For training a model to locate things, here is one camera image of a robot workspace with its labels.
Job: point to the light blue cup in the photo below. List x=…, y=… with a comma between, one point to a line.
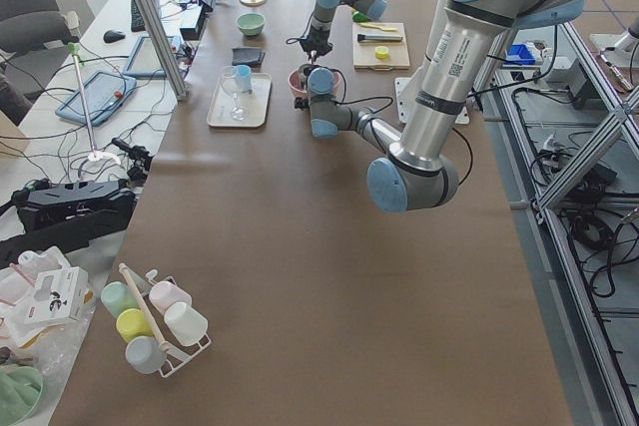
x=244, y=78

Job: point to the steel muddler black tip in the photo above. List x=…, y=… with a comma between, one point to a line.
x=370, y=38

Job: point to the pink cup on rack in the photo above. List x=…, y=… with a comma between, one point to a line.
x=164, y=294

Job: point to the black device case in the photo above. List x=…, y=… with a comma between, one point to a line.
x=47, y=204

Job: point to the bamboo cutting board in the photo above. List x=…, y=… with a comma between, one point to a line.
x=364, y=53

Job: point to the aluminium frame post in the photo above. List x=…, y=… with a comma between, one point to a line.
x=162, y=47

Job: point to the green bowl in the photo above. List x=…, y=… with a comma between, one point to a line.
x=251, y=24

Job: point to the blue teach pendant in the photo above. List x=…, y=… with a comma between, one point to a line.
x=143, y=62
x=105, y=93

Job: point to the green lime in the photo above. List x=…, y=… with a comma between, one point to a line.
x=358, y=17

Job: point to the green cup on rack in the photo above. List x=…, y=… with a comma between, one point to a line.
x=117, y=297

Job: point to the white cup on rack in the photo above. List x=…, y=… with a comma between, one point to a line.
x=186, y=323

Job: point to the pink bowl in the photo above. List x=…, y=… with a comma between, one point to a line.
x=299, y=92

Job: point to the yellow cup on rack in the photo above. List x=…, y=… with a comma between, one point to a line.
x=132, y=323

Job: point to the blue parts bin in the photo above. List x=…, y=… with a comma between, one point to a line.
x=521, y=54

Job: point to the green bowl off table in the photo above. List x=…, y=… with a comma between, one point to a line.
x=21, y=390

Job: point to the white product box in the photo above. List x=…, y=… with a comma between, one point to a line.
x=58, y=297

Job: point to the black office chair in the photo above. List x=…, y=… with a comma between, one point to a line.
x=35, y=35

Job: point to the steel ice scoop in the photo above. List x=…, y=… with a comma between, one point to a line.
x=305, y=70

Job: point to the black computer mouse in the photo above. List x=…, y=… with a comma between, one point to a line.
x=112, y=36

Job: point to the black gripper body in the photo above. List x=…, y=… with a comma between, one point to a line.
x=318, y=42
x=303, y=78

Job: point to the white wire cup rack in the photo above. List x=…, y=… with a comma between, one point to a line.
x=177, y=355

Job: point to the grey cup on rack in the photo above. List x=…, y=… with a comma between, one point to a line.
x=144, y=354

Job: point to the grey folded cloth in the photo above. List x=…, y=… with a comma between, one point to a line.
x=250, y=56

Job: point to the clear wine glass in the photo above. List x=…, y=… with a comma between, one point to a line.
x=230, y=87

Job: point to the blue teach pendant near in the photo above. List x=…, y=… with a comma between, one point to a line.
x=105, y=93

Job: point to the blue teach pendant far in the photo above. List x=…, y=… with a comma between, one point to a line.
x=143, y=62

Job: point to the yellow plastic knife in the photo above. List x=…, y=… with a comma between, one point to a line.
x=376, y=26

